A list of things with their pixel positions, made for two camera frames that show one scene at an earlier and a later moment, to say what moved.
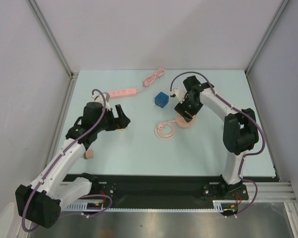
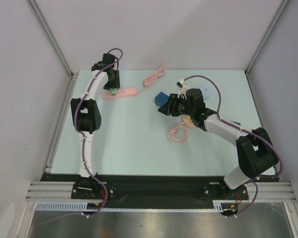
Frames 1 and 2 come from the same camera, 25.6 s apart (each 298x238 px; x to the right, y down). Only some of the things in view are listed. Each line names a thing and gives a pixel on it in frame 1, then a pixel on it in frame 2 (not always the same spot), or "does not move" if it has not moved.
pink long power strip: (117, 93) does not move
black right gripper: (186, 110) → (173, 105)
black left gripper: (119, 122) → (115, 84)
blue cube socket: (161, 99) does not move
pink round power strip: (166, 130) → (178, 133)
